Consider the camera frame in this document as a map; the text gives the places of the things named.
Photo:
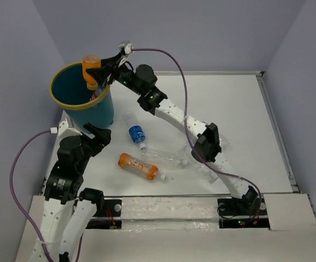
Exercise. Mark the small orange bottle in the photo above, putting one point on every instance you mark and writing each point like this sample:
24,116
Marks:
90,61

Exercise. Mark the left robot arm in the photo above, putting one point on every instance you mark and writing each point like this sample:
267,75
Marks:
67,209

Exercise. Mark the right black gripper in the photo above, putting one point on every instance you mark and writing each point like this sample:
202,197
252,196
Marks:
109,65

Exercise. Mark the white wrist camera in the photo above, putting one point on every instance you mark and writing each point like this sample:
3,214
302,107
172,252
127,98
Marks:
67,128
125,48

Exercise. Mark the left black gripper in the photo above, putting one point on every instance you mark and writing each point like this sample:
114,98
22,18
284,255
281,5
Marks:
102,138

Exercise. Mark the teal bin with yellow rim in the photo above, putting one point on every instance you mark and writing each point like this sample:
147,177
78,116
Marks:
68,89

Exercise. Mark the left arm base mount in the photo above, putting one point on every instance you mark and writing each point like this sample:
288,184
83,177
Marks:
109,217

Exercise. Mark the white foam strip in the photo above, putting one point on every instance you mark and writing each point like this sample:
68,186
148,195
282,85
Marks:
163,213

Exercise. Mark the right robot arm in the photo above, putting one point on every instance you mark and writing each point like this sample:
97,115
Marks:
202,137

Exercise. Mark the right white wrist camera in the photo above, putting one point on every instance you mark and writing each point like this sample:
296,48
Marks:
125,48

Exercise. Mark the blue label bottle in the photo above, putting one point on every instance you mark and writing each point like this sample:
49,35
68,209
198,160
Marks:
224,142
135,130

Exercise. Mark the red label clear bottle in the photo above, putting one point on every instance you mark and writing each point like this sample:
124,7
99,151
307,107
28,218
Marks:
99,94

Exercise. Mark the long orange bottle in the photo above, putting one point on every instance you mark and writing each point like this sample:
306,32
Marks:
139,167

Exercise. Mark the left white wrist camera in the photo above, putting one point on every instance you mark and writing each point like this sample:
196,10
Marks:
67,128

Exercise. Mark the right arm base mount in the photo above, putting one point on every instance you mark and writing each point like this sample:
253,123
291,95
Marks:
234,217

